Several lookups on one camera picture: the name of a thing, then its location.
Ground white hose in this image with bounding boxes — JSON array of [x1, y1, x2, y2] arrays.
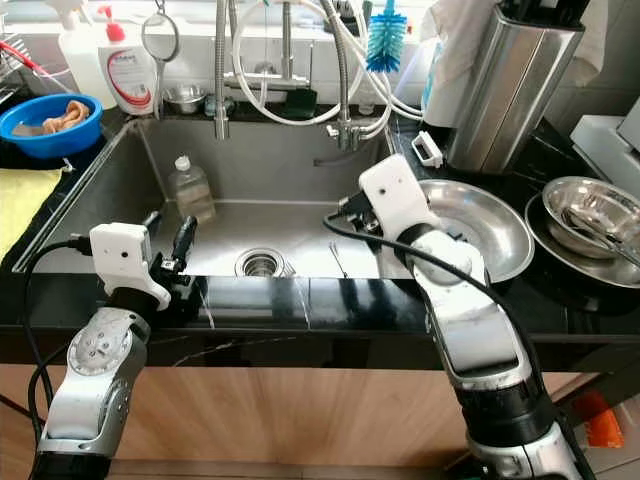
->
[[232, 0, 426, 126]]

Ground stainless steel sink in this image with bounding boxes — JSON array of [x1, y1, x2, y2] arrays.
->
[[15, 117, 423, 281]]

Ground blue bottle brush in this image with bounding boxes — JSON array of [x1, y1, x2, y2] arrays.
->
[[365, 0, 408, 73]]

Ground red handled utensil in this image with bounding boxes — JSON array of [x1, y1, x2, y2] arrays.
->
[[0, 40, 53, 78]]

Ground white spray bottle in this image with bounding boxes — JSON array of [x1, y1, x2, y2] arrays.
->
[[57, 0, 111, 96]]

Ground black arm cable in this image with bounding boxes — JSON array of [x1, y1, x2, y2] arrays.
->
[[15, 235, 96, 480], [323, 212, 576, 451]]

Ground chrome sink faucet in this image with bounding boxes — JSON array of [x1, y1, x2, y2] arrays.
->
[[213, 0, 391, 151]]

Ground wide steel plate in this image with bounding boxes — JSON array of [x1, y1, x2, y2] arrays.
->
[[415, 180, 536, 283]]

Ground large steel bowl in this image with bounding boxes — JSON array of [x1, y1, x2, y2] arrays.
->
[[542, 177, 640, 256]]

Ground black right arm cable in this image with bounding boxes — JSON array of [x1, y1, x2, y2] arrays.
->
[[323, 212, 576, 451]]

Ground brown rag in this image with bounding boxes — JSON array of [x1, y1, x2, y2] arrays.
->
[[43, 100, 92, 136]]

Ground small steel cup bowl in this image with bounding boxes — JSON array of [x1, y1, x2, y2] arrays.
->
[[163, 84, 206, 114]]

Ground metal wire dish rack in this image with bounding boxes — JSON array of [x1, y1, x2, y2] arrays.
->
[[0, 28, 51, 113]]

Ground yellow cloth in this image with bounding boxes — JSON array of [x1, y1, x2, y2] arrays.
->
[[0, 168, 66, 266]]

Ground round metal strainer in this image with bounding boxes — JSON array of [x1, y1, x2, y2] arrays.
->
[[140, 0, 181, 119]]

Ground white red pump soap bottle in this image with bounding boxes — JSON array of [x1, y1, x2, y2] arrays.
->
[[97, 5, 158, 116]]

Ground white bag blue print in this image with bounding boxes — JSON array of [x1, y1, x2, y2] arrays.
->
[[420, 0, 496, 128]]

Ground black sponge holder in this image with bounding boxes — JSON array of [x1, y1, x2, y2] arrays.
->
[[280, 86, 319, 119]]

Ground blue plastic basin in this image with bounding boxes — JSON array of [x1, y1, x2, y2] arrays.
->
[[0, 93, 104, 161]]

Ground wooden base cabinet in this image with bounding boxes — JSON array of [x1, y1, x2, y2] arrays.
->
[[0, 362, 601, 471]]

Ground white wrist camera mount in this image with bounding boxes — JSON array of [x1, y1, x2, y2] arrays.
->
[[88, 222, 171, 311], [358, 153, 443, 243]]

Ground steel tongs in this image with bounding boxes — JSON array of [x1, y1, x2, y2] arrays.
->
[[560, 205, 640, 247]]

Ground stainless steel knife block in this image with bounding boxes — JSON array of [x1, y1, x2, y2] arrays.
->
[[445, 0, 586, 174]]

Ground small white plastic gadget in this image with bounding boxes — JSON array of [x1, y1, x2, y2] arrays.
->
[[410, 130, 446, 168]]

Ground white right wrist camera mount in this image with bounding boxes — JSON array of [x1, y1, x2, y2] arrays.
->
[[358, 153, 443, 243]]

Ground white kitchen appliance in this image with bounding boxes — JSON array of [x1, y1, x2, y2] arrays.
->
[[570, 95, 640, 196]]

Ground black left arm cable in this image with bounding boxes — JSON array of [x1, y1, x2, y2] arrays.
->
[[15, 235, 96, 480]]

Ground clear plastic bottle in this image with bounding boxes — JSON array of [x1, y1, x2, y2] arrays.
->
[[168, 156, 217, 225]]

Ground orange plastic item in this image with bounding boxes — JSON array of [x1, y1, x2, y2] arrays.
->
[[575, 390, 623, 448]]

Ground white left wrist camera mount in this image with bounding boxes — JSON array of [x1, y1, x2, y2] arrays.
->
[[88, 222, 171, 311]]

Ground steel sink drain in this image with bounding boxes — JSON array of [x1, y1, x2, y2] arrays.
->
[[235, 248, 286, 278]]

